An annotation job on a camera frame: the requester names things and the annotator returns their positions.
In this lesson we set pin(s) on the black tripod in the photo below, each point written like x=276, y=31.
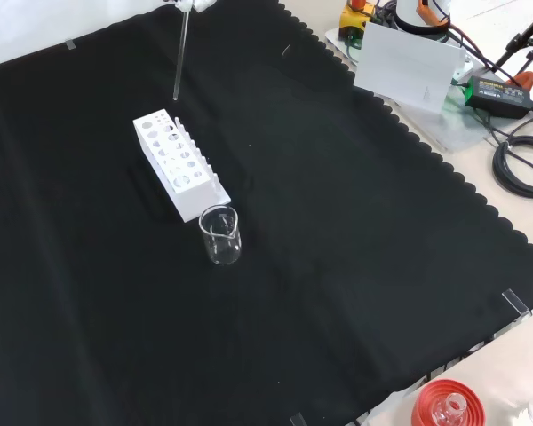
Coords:
x=522, y=37

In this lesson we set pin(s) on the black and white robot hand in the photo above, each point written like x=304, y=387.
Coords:
x=199, y=3

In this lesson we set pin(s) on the clear glass rod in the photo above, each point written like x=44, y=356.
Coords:
x=181, y=57

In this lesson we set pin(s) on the black power adapter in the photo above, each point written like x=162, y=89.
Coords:
x=499, y=95

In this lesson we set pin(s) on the clear glass beaker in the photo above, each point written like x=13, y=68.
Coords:
x=222, y=248

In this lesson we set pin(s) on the clear acrylic clip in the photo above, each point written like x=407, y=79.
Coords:
x=517, y=304
x=70, y=44
x=297, y=419

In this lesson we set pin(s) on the pale board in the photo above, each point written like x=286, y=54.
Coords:
x=404, y=62

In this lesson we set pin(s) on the orange clamp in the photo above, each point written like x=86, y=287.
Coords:
x=526, y=79

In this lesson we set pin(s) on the small clear glass flask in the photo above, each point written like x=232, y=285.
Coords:
x=451, y=408

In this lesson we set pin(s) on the grey metal base plate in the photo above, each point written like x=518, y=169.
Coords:
x=457, y=128

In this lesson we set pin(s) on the yellow stop button box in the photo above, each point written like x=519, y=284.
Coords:
x=353, y=20

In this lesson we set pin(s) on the black cloth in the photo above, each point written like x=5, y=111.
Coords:
x=315, y=222

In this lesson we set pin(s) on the white test tube rack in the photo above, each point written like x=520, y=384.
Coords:
x=191, y=195

